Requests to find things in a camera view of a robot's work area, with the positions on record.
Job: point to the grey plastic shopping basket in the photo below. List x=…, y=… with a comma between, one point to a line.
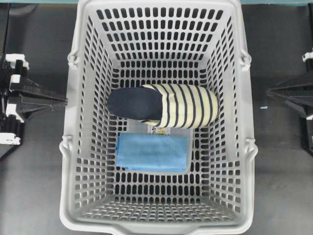
x=129, y=43

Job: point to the blue cloth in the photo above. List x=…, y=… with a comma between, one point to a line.
x=147, y=152

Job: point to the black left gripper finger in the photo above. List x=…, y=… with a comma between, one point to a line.
x=28, y=98

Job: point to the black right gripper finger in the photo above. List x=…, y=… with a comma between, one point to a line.
x=292, y=93

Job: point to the clear plastic package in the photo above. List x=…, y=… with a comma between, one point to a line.
x=134, y=126

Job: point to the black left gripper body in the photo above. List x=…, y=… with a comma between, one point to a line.
x=14, y=67

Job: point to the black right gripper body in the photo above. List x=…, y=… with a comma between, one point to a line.
x=308, y=59

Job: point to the navy striped slipper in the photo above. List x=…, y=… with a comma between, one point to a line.
x=165, y=105

